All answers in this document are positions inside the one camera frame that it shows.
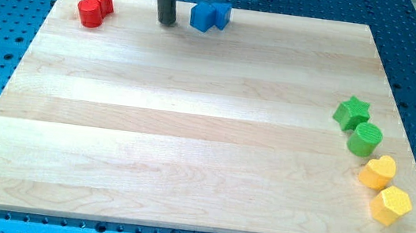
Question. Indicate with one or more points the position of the light wooden board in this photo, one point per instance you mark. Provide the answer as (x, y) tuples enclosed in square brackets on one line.
[(224, 131)]

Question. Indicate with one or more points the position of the green star block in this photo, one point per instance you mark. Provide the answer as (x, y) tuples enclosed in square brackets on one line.
[(351, 113)]

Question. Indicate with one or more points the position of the yellow heart block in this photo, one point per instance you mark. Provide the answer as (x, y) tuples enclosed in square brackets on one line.
[(377, 173)]

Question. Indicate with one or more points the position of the yellow hexagon block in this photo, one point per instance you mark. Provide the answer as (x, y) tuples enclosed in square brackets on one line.
[(389, 205)]

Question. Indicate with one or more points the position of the blue cube block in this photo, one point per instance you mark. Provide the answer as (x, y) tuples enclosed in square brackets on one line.
[(202, 16)]

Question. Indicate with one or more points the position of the blue angular block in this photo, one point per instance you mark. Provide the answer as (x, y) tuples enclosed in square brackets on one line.
[(222, 14)]

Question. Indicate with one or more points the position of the green cylinder block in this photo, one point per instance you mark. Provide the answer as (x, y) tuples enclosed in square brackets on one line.
[(365, 138)]

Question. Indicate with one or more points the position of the red cylinder block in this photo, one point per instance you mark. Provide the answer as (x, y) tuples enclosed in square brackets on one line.
[(90, 13)]

